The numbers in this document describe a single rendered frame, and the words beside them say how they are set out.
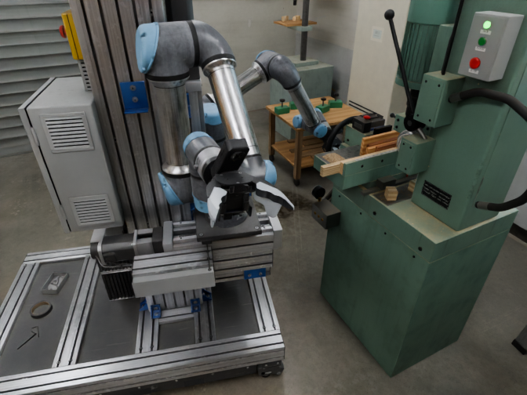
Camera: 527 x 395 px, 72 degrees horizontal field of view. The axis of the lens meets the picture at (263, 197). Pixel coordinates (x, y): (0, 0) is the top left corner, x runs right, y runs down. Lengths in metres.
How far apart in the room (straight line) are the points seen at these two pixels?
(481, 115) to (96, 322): 1.73
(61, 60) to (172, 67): 3.06
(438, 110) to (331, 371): 1.23
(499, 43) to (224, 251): 1.03
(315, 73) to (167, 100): 2.84
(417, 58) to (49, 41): 3.25
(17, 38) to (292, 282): 3.11
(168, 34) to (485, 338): 1.99
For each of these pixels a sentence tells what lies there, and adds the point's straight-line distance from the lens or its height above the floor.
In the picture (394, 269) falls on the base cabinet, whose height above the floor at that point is 0.57.
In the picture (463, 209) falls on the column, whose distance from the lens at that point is 1.39.
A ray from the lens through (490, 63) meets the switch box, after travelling 1.19.
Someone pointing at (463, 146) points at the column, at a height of 1.10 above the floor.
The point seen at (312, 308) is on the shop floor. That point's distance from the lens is 2.10.
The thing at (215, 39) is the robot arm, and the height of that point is 1.42.
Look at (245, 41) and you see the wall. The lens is 4.42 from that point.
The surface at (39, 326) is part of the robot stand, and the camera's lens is 2.02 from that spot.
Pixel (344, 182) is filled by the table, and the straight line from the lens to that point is 1.44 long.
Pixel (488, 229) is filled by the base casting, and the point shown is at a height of 0.76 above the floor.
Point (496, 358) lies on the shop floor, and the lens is 2.20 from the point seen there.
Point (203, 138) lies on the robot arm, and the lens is 0.86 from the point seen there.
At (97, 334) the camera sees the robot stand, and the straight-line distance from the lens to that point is 1.87.
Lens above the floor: 1.60
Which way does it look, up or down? 33 degrees down
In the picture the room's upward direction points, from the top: straight up
